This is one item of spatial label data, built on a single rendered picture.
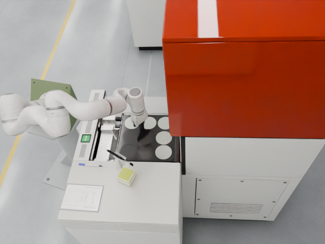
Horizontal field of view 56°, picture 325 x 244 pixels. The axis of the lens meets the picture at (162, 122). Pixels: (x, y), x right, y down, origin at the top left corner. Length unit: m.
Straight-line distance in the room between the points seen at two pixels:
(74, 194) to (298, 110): 1.18
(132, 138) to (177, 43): 0.97
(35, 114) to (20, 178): 1.58
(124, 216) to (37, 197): 1.47
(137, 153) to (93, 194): 0.36
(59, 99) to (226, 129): 0.78
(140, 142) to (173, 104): 0.64
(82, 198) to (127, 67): 2.25
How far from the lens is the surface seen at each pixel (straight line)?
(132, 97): 1.67
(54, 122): 1.51
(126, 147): 1.89
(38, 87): 2.20
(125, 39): 4.07
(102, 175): 1.75
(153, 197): 1.65
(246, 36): 1.09
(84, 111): 1.43
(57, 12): 4.88
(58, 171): 3.01
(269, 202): 2.26
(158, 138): 1.90
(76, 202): 1.72
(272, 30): 1.13
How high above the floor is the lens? 2.48
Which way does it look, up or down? 53 degrees down
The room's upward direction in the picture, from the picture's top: 6 degrees counter-clockwise
